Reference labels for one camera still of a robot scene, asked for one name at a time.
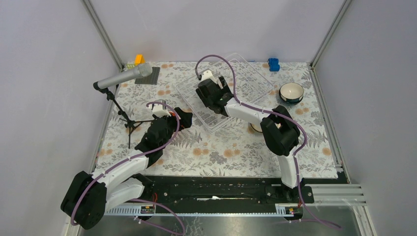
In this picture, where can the teal bowl white rim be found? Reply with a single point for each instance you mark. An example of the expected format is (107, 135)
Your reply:
(291, 93)

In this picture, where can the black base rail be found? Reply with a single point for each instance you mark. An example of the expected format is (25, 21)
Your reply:
(229, 196)

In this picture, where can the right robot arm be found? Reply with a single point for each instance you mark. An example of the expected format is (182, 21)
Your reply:
(281, 133)

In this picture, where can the floral tablecloth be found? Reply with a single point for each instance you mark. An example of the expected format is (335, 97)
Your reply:
(236, 149)

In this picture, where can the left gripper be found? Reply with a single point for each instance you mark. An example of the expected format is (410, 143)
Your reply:
(186, 118)

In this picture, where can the blue toy block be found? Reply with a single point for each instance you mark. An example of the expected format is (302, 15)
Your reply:
(273, 64)

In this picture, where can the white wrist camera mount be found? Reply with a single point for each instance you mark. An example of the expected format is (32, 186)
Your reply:
(207, 74)

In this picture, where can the yellow toy block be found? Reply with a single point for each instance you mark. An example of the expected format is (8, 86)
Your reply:
(139, 59)

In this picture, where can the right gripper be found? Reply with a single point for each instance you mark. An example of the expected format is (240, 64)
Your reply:
(226, 89)

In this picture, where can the black patterned bowl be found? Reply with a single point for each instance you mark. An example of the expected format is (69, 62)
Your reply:
(256, 128)

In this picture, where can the silver microphone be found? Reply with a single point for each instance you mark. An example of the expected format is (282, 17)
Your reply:
(139, 71)

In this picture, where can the dark grey baseplate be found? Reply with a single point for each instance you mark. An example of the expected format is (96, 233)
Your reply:
(151, 79)

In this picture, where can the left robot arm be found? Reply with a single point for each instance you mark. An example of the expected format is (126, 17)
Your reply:
(90, 195)

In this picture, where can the white wire dish rack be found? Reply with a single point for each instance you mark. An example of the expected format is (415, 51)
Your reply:
(244, 81)

